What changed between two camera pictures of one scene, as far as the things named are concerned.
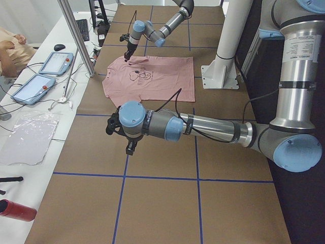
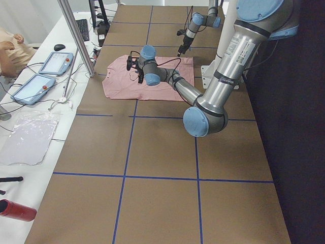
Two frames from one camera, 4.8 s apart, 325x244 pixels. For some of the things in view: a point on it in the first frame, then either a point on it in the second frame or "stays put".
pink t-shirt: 169,79 stays put
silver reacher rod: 63,99 stays put
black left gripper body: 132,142 → 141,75
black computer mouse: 59,47 stays put
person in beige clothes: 14,53 stays put
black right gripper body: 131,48 → 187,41
